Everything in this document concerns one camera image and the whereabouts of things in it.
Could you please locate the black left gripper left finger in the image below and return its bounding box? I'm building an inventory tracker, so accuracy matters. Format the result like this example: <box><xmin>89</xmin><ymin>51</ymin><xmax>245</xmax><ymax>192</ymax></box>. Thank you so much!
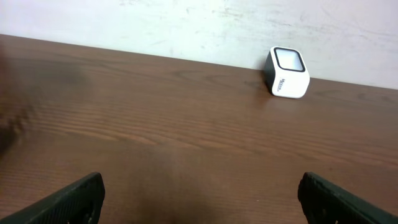
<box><xmin>1</xmin><ymin>172</ymin><xmax>105</xmax><ymax>224</ymax></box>

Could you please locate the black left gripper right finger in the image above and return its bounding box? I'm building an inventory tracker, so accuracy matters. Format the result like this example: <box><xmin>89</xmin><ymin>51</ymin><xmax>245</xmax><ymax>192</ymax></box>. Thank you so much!
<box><xmin>298</xmin><ymin>172</ymin><xmax>397</xmax><ymax>224</ymax></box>

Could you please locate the white barcode scanner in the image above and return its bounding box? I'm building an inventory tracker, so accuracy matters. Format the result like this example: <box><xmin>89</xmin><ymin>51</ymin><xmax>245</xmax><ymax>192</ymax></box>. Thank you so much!
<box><xmin>264</xmin><ymin>46</ymin><xmax>310</xmax><ymax>99</ymax></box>

